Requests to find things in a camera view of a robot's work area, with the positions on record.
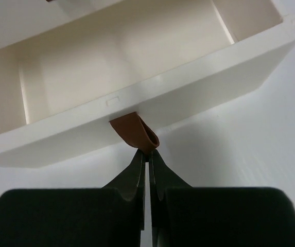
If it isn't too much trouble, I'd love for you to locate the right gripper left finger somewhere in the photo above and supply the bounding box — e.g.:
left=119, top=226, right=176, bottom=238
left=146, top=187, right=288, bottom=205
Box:
left=0, top=151, right=145, bottom=246

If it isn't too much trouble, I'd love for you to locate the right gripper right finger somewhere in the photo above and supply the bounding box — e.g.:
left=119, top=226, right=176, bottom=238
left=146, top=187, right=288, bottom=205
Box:
left=149, top=151, right=295, bottom=246

